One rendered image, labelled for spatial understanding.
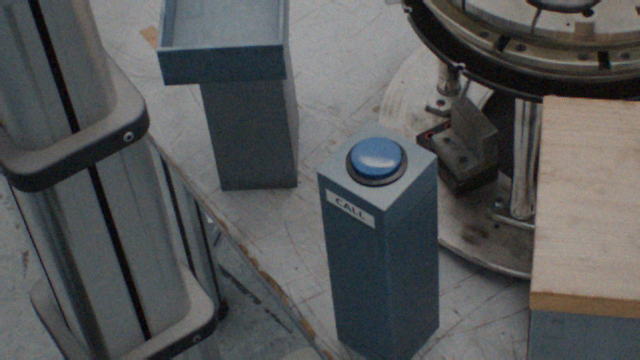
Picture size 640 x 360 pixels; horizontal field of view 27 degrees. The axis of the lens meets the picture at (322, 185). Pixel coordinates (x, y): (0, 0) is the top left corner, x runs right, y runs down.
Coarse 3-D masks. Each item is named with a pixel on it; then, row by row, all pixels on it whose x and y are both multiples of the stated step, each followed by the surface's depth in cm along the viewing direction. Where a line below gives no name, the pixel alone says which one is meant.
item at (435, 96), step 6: (462, 72) 143; (462, 78) 143; (462, 84) 142; (462, 90) 142; (432, 96) 141; (438, 96) 141; (444, 96) 141; (456, 96) 141; (432, 102) 141; (450, 102) 141; (432, 108) 140; (444, 108) 140; (450, 108) 140; (444, 114) 140
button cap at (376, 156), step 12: (360, 144) 107; (372, 144) 107; (384, 144) 107; (360, 156) 106; (372, 156) 106; (384, 156) 106; (396, 156) 106; (360, 168) 105; (372, 168) 105; (384, 168) 105; (396, 168) 106
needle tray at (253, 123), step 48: (192, 0) 122; (240, 0) 121; (288, 0) 120; (192, 48) 112; (240, 48) 112; (288, 48) 117; (240, 96) 128; (288, 96) 132; (240, 144) 133; (288, 144) 133
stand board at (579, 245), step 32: (544, 128) 104; (576, 128) 104; (608, 128) 103; (544, 160) 102; (576, 160) 102; (608, 160) 101; (544, 192) 100; (576, 192) 100; (608, 192) 99; (544, 224) 98; (576, 224) 98; (608, 224) 98; (544, 256) 96; (576, 256) 96; (608, 256) 96; (544, 288) 94; (576, 288) 94; (608, 288) 94
